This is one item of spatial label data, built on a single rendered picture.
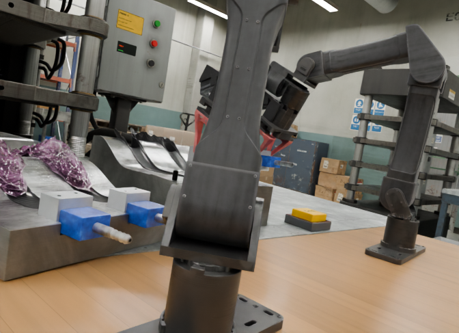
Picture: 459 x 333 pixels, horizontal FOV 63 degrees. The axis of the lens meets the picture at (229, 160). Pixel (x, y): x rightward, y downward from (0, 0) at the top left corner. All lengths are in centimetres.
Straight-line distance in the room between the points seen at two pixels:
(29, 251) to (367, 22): 803
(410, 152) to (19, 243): 71
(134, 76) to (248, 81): 125
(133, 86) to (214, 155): 126
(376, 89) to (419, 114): 394
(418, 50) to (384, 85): 391
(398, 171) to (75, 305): 65
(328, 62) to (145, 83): 89
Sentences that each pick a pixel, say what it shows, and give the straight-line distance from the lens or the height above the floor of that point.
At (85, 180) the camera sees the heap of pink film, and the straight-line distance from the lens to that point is 67.
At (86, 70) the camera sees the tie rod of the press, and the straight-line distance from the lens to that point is 137.
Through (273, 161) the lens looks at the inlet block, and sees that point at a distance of 97.
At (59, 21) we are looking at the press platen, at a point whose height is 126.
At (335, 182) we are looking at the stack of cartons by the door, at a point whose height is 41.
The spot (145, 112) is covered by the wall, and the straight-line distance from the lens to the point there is 847.
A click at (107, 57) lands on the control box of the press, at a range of 154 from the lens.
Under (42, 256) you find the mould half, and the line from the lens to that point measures 49.
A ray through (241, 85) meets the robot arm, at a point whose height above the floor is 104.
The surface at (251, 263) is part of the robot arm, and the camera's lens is 33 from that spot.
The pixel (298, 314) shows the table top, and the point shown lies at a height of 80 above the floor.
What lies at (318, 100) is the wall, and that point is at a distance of 836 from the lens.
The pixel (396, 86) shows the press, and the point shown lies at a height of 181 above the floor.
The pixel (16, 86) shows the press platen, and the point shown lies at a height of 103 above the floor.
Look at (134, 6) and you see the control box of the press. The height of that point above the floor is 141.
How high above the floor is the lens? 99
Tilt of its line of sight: 4 degrees down
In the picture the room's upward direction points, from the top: 9 degrees clockwise
